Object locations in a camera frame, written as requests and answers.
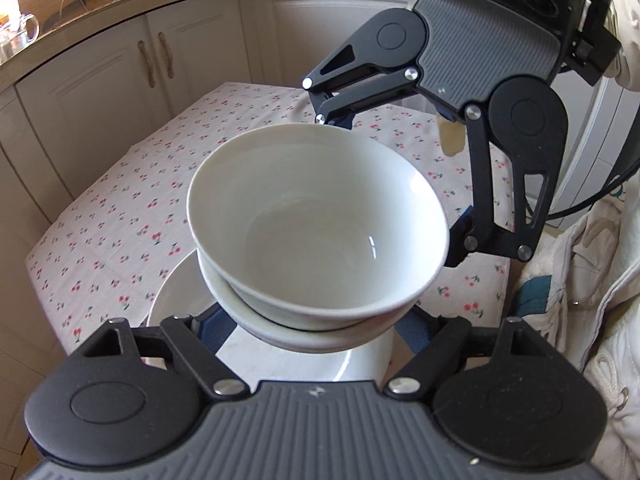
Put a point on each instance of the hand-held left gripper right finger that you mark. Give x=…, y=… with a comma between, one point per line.
x=415, y=332

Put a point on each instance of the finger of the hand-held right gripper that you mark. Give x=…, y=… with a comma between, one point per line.
x=456, y=247
x=365, y=92

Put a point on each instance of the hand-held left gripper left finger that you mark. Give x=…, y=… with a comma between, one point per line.
x=220, y=329

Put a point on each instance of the large white fruit-print plate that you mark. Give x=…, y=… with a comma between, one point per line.
x=175, y=295

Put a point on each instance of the white pink-floral bowl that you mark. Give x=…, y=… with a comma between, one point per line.
x=310, y=200
x=300, y=336

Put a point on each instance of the person's right hand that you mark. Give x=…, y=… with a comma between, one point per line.
x=452, y=135

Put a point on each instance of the cherry print tablecloth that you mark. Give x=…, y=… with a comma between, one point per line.
x=125, y=210

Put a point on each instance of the white jacket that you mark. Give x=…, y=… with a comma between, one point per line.
x=600, y=310

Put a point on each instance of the clear glass pitcher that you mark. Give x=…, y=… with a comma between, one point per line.
x=22, y=30

